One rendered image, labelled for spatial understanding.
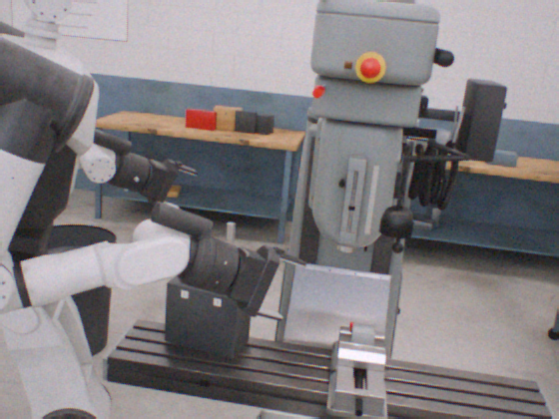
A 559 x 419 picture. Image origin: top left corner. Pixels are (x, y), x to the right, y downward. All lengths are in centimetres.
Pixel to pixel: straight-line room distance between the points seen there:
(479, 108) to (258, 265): 91
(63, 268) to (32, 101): 25
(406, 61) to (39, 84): 73
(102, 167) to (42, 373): 46
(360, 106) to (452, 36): 439
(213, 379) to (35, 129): 100
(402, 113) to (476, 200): 462
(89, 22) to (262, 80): 176
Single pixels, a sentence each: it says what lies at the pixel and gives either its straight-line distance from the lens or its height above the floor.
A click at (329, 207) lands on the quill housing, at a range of 147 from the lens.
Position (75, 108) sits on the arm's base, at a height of 169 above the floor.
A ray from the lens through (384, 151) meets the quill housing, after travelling 143.
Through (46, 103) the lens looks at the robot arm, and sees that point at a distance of 87.
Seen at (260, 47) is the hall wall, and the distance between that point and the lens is 579.
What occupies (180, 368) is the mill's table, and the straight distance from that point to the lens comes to 170.
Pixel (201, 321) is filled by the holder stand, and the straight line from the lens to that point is 173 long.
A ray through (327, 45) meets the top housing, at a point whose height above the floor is 179.
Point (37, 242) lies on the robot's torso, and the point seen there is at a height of 143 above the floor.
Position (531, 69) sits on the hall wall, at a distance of 587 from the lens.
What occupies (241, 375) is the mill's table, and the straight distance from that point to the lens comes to 168.
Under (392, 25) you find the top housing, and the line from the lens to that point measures 127.
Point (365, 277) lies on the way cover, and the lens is 201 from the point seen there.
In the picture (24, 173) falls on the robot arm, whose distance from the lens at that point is 89.
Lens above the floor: 183
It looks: 17 degrees down
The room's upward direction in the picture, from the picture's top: 5 degrees clockwise
